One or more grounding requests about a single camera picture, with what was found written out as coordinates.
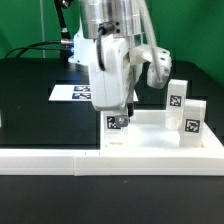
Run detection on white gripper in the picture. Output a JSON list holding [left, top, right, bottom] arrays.
[[88, 35, 142, 128]]

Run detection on white square tabletop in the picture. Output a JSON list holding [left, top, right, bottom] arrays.
[[100, 110, 224, 158]]

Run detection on white sheet with tags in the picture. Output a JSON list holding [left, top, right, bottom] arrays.
[[48, 84, 139, 103]]

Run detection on white L-shaped obstacle fence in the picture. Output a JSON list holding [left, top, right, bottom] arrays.
[[0, 149, 224, 176]]

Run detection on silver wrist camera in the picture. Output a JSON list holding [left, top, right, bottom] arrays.
[[129, 43, 173, 90]]

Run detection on black cable bundle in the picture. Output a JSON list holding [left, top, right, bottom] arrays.
[[2, 0, 75, 60]]

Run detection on white camera cable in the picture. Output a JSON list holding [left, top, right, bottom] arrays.
[[136, 0, 163, 78]]

